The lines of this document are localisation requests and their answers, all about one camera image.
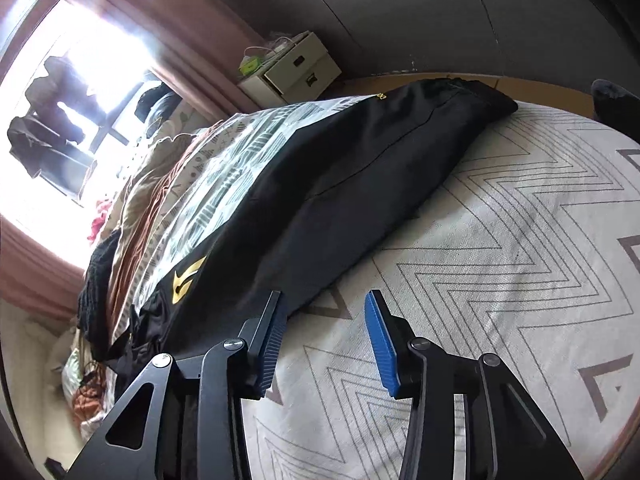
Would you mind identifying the pink curtain left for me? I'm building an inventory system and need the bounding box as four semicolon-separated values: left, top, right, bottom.
1;217;84;321

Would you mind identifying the white bedside drawer cabinet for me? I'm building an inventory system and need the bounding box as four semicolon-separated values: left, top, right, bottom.
239;32;342;108

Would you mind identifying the dark knitted sweater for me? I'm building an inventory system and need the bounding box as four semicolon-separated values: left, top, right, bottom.
77;229;120;362

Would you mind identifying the dark clothes pile on sill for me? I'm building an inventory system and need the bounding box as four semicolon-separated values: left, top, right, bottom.
134;77;182;125

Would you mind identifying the light green pillow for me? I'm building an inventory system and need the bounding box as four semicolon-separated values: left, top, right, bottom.
61;349;84;403

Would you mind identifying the large black jacket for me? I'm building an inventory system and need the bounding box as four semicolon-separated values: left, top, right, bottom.
108;79;518;393

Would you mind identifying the hanging dark garment right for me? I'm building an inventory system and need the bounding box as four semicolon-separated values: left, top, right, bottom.
25;56;105;144

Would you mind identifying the red cloth on sill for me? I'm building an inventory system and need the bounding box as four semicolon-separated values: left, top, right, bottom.
87;198;113;243

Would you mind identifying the pink curtain right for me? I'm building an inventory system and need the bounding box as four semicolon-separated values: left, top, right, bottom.
76;0;262;119

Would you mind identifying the patterned white bed quilt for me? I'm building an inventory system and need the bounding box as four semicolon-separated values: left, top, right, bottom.
244;103;639;479

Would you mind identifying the orange brown blanket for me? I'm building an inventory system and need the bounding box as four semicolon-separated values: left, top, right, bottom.
70;133;193;432

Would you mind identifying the pink curtain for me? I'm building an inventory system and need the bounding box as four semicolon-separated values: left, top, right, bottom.
76;0;262;119
1;217;84;321

